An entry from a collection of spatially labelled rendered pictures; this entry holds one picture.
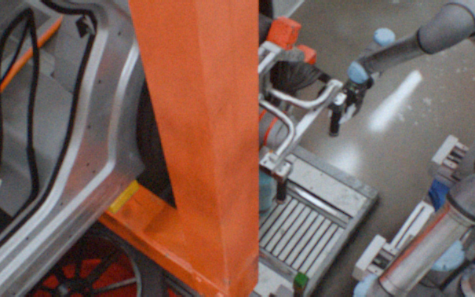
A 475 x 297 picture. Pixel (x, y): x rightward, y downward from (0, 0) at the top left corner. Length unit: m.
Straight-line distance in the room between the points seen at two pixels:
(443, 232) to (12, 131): 1.37
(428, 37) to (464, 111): 1.53
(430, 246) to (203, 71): 0.71
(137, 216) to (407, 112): 1.68
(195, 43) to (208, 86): 0.11
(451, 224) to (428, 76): 2.12
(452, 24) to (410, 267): 0.75
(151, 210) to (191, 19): 1.31
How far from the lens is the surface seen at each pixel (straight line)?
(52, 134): 2.03
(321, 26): 3.67
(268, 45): 2.01
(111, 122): 1.92
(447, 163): 2.25
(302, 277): 2.08
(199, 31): 0.97
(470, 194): 1.42
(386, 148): 3.18
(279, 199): 2.07
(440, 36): 1.91
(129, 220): 2.19
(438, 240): 1.47
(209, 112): 1.13
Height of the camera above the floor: 2.59
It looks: 56 degrees down
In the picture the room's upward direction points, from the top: 3 degrees counter-clockwise
